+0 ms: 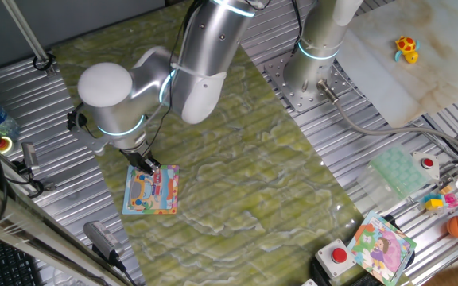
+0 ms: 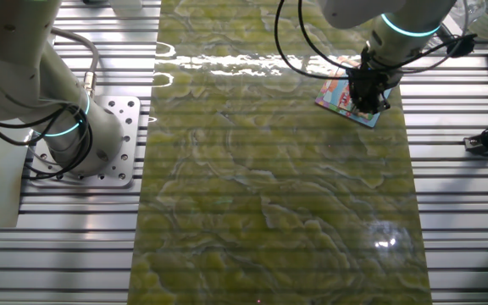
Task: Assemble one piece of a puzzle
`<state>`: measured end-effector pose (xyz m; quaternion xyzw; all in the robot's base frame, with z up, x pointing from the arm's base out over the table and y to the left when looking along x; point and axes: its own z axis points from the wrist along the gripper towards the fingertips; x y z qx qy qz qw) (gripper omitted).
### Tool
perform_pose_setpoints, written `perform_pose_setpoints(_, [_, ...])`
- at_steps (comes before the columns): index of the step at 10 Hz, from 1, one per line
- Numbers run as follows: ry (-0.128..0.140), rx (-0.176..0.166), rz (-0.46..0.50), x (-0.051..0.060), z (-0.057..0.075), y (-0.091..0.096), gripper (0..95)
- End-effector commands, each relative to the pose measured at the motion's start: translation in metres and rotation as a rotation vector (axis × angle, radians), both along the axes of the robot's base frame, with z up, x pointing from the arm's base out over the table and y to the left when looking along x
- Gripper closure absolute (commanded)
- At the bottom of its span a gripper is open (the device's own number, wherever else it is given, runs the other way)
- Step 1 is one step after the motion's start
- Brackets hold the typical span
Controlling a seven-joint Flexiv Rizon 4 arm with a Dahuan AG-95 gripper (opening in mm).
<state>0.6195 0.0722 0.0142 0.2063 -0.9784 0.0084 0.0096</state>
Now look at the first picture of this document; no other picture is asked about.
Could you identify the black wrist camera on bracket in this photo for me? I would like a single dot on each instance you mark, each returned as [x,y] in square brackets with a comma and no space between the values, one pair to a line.
[86,137]

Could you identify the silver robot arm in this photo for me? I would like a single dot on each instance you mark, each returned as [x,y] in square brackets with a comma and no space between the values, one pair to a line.
[109,99]

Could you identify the grey camera box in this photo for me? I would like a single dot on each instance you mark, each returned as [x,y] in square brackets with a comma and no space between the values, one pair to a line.
[102,236]

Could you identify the bus picture puzzle board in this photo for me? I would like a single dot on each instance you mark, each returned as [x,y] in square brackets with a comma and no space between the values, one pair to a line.
[151,196]

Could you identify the aluminium frame beam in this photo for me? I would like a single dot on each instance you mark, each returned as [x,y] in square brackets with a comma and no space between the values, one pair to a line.
[34,234]

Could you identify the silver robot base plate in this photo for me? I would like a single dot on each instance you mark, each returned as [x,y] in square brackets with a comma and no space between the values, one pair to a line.
[278,77]

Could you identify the small white red button box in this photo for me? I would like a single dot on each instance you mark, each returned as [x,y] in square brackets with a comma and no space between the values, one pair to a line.
[427,163]

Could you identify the small orange block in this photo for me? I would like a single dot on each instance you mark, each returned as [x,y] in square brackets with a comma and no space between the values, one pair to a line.
[445,190]

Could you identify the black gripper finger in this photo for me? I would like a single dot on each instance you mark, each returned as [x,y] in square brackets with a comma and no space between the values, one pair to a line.
[153,163]
[144,168]

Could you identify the white metal pole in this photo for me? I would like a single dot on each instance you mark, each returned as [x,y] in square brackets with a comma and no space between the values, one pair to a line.
[26,35]

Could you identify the white marble slab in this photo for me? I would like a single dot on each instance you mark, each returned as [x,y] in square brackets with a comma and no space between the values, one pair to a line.
[392,79]

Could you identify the black keyboard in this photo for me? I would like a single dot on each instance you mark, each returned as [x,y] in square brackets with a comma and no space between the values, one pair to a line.
[2,262]

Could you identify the yellow turtle toy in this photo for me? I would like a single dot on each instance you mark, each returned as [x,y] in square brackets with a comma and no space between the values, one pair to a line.
[406,44]

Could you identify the grey box with red button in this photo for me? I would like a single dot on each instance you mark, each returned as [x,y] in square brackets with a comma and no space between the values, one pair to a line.
[334,256]

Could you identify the translucent green ice tray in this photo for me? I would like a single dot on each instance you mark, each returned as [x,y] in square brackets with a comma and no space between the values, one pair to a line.
[396,171]

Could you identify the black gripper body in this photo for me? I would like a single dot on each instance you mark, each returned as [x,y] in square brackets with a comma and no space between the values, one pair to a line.
[135,155]

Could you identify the green marble pattern mat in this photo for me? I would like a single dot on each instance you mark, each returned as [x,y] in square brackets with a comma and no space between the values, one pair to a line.
[233,159]

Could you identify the colourful building block toy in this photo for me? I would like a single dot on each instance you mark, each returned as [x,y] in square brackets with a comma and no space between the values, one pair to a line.
[435,203]

